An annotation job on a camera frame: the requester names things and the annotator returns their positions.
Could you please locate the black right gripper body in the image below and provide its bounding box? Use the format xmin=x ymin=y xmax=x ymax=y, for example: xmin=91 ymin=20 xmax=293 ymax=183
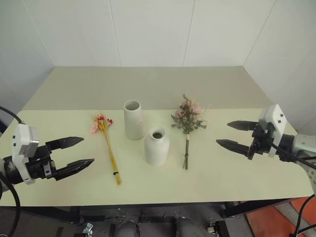
xmin=246 ymin=122 xmax=275 ymax=160

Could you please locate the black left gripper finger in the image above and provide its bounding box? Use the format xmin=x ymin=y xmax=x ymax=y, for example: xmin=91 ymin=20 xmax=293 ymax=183
xmin=45 ymin=136 xmax=85 ymax=154
xmin=52 ymin=158 xmax=95 ymax=181

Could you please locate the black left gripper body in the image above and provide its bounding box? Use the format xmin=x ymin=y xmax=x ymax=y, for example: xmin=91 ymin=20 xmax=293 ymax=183
xmin=25 ymin=145 xmax=60 ymax=182

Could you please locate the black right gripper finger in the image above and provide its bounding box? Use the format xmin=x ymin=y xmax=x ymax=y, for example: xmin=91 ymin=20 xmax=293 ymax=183
xmin=215 ymin=139 xmax=252 ymax=157
xmin=227 ymin=120 xmax=259 ymax=132

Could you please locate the white cylinder vase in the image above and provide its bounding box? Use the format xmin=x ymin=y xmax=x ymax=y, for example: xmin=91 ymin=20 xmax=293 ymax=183
xmin=123 ymin=100 xmax=147 ymax=141

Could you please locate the white narrow-neck bottle vase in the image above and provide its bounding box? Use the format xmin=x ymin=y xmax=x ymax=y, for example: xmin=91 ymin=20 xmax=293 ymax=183
xmin=144 ymin=126 xmax=170 ymax=167

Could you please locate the yellow-stem red flower bunch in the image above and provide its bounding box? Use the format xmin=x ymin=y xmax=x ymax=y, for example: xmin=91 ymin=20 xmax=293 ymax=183
xmin=90 ymin=111 xmax=123 ymax=186

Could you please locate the pink green-stem flower bouquet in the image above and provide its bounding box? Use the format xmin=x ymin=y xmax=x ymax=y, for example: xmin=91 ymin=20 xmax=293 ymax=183
xmin=171 ymin=93 xmax=211 ymax=171

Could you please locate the orange floor mat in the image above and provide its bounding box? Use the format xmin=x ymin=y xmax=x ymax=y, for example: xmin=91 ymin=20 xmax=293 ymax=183
xmin=245 ymin=196 xmax=316 ymax=237

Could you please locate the dark rounded shape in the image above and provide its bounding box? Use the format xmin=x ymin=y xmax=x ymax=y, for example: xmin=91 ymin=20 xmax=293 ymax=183
xmin=116 ymin=220 xmax=139 ymax=237

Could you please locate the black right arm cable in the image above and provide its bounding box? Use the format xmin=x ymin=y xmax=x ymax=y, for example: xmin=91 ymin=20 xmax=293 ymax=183
xmin=265 ymin=122 xmax=316 ymax=237

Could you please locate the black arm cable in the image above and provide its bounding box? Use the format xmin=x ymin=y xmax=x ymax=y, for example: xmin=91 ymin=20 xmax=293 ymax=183
xmin=0 ymin=106 xmax=26 ymax=237
xmin=265 ymin=122 xmax=316 ymax=237

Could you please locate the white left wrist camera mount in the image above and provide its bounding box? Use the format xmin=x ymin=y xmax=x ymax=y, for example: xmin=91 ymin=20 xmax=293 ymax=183
xmin=11 ymin=123 xmax=40 ymax=186

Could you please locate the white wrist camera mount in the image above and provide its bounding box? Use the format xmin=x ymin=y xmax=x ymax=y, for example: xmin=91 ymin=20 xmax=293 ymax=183
xmin=11 ymin=123 xmax=40 ymax=186
xmin=257 ymin=104 xmax=288 ymax=158

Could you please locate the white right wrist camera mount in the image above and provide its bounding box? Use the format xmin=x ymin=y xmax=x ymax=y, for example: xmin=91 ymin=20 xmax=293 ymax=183
xmin=257 ymin=104 xmax=288 ymax=158

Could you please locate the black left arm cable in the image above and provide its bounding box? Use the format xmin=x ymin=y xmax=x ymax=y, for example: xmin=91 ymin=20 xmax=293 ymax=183
xmin=0 ymin=106 xmax=26 ymax=237

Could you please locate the black table frame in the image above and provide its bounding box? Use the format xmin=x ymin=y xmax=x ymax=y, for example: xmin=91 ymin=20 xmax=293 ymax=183
xmin=0 ymin=197 xmax=309 ymax=237

